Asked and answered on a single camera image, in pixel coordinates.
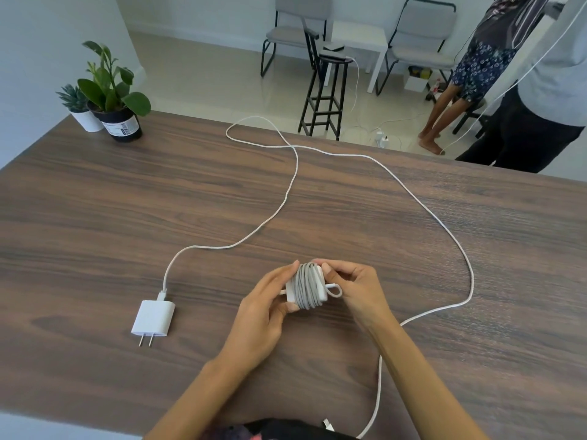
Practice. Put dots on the white power strip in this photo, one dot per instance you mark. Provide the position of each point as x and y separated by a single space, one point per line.
381 139

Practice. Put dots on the white charger adapter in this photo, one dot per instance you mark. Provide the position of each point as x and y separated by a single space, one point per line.
322 283
153 318

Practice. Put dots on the person's right forearm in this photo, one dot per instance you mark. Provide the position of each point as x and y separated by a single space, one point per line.
426 389

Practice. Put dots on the white side table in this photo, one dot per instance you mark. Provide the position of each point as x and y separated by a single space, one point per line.
362 34

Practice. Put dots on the small white box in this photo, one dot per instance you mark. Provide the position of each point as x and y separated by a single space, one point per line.
415 82

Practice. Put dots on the green plant in black pot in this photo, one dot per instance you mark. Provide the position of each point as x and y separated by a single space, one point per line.
121 127

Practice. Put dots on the grey folding chair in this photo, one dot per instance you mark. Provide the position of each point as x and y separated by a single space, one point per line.
302 6
428 22

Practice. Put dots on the succulent in white pot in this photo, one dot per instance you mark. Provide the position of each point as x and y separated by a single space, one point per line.
88 121

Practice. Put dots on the person's left hand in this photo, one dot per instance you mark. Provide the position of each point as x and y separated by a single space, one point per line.
257 325

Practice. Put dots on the dark flat device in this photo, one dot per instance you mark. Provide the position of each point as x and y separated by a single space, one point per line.
334 46

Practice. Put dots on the person's right hand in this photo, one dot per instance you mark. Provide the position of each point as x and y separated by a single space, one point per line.
362 297

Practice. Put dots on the black bar stool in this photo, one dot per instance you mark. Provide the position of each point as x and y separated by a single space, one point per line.
337 60

